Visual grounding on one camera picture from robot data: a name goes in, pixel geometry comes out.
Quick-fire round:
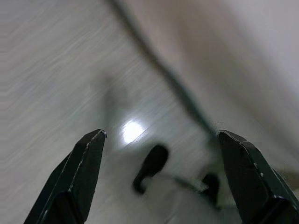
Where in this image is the cream mattress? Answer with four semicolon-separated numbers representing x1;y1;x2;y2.
127;0;299;182

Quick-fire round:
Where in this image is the black robot right foot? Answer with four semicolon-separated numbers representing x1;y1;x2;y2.
202;174;220;203

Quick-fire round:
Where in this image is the black robot left foot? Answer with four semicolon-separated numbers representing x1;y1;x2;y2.
133;144;169;194

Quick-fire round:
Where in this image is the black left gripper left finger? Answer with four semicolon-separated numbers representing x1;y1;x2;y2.
23;129;108;224

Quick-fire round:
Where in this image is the black robot foot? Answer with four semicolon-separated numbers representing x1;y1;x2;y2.
202;174;220;203
133;144;169;194

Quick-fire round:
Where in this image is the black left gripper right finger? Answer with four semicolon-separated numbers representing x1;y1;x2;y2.
216;130;299;224

